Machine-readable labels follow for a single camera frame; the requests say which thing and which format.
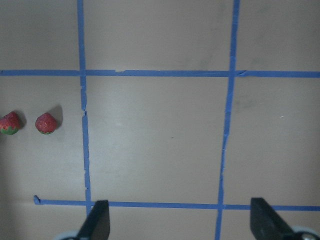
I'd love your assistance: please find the red strawberry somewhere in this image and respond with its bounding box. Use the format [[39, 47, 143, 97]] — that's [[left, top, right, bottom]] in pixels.
[[35, 112, 58, 135], [0, 111, 21, 135]]

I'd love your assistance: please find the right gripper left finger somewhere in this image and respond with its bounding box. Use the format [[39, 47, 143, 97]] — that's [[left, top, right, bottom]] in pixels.
[[76, 200, 110, 240]]

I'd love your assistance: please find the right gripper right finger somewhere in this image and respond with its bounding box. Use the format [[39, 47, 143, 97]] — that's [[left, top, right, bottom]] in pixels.
[[250, 197, 295, 240]]

